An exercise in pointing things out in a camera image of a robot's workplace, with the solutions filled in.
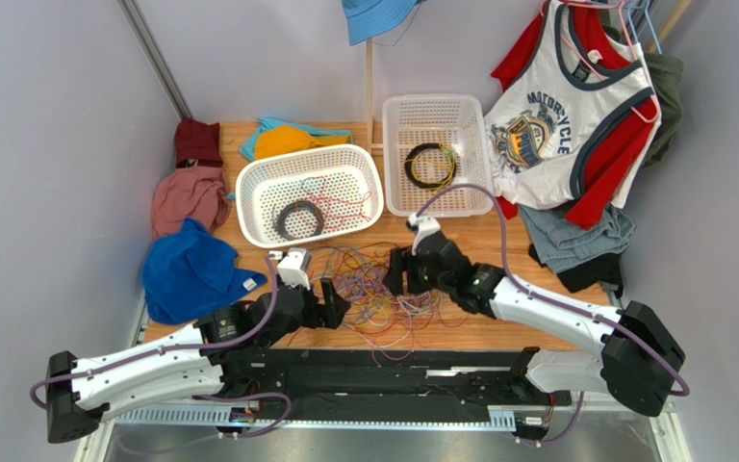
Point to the teal cloth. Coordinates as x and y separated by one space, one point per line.
268 123

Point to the red shirt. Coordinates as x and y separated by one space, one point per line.
606 173

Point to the rounded white plastic basket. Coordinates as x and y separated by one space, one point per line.
308 196

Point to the light blue bucket hat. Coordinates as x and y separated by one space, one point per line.
366 19

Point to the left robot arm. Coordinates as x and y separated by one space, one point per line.
202 358

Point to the metal corner rail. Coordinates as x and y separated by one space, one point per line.
153 52

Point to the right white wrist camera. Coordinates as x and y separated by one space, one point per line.
422 226

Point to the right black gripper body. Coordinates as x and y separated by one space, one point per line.
413 274

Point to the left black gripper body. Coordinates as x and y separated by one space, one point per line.
310 316

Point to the pink cloth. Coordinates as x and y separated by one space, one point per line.
190 192

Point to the blue cloth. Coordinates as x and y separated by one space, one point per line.
191 273

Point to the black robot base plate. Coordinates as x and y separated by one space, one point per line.
330 383

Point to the aluminium slotted rail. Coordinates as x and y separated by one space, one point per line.
496 419

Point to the rectangular white plastic basket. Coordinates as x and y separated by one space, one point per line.
434 143

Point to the dark green garment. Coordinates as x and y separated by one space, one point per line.
665 72

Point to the maroon cloth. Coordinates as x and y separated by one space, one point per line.
197 143

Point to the white motorcycle tank top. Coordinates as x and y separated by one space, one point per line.
555 128

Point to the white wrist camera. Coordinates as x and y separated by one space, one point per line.
293 267
422 226

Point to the black garment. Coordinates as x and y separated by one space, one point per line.
605 269

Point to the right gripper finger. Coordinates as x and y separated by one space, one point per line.
416 284
393 279

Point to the orange cloth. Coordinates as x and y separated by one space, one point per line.
287 139

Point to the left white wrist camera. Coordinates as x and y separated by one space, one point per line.
293 267

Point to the wooden rack pole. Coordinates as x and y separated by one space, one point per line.
664 16

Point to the grey denim garment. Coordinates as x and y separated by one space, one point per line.
562 245

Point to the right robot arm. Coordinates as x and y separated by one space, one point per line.
628 354

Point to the pink clothes hanger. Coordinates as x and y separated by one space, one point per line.
592 61

